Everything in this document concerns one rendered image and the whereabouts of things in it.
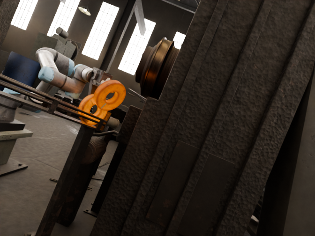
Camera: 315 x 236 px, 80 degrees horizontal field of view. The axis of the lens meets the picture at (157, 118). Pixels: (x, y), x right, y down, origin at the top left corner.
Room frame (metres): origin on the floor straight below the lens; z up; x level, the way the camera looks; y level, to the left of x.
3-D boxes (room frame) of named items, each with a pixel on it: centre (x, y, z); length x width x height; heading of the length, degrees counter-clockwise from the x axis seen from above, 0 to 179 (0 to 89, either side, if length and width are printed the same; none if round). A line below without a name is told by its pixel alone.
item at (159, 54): (1.41, 0.14, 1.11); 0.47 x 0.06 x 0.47; 179
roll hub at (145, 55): (1.42, 0.24, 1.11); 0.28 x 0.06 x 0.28; 179
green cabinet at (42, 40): (4.37, 2.81, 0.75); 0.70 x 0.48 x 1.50; 179
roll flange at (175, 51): (1.41, 0.06, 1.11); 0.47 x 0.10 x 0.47; 179
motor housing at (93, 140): (1.09, 0.28, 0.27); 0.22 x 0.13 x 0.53; 179
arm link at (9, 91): (1.36, 1.02, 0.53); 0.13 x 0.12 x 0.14; 137
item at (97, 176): (1.92, 0.41, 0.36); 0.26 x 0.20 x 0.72; 34
